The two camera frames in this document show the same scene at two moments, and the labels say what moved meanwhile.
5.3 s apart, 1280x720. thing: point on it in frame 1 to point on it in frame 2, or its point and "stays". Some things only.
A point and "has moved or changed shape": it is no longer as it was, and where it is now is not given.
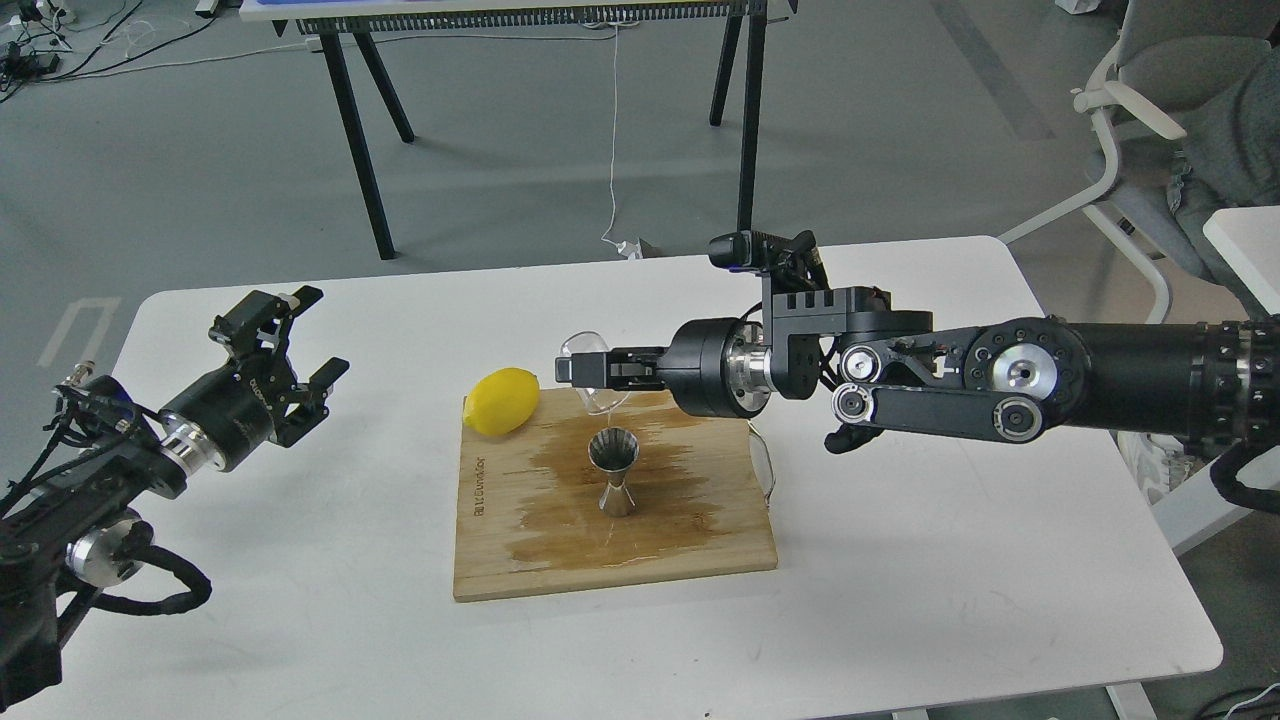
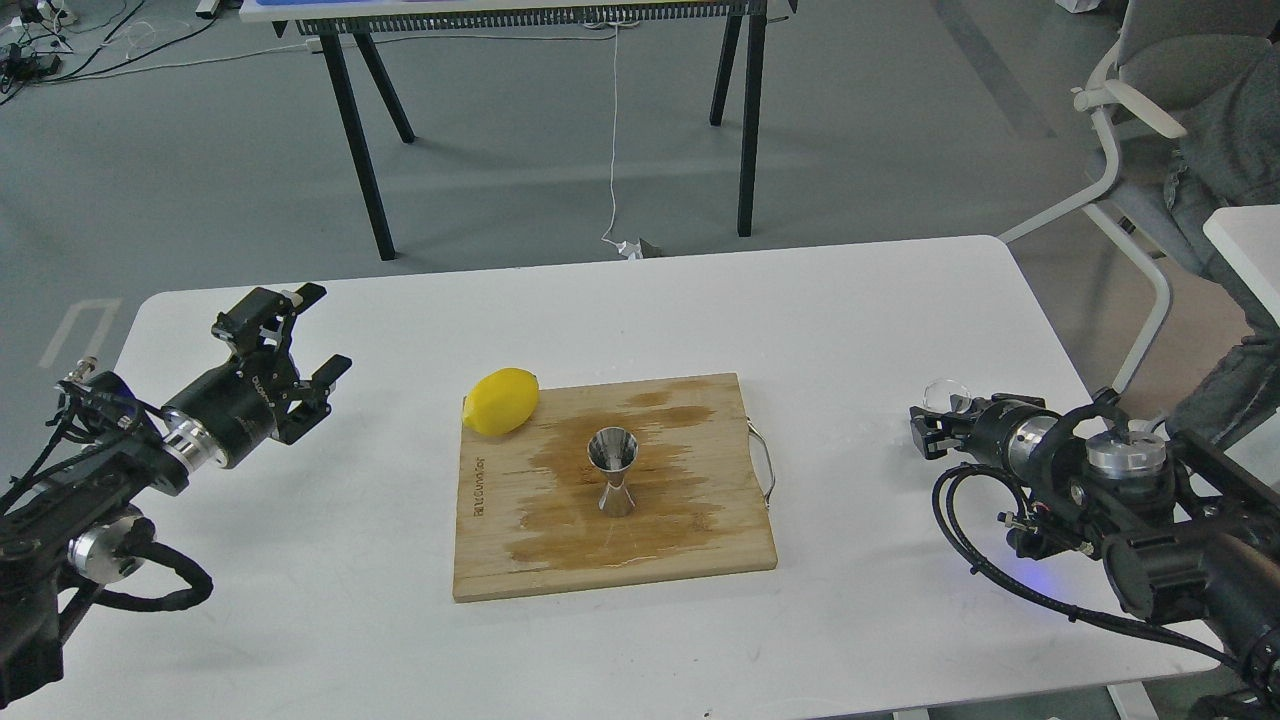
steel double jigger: [613, 450] stays
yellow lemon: [502, 401] stays
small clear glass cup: [595, 400] has moved or changed shape
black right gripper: [713, 367] to [1005, 432]
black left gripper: [233, 410] stays
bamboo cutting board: [530, 524] stays
